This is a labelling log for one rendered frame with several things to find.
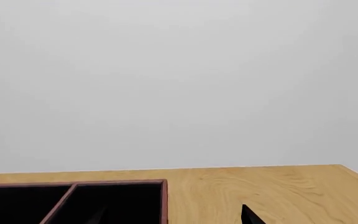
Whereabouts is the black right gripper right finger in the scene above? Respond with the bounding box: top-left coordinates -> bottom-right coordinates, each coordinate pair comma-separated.
241,203 -> 266,224

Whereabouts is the brown compartment caddy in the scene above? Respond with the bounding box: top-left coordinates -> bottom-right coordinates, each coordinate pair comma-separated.
0,179 -> 169,224

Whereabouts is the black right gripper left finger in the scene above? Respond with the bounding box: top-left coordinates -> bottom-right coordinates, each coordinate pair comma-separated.
85,205 -> 109,224

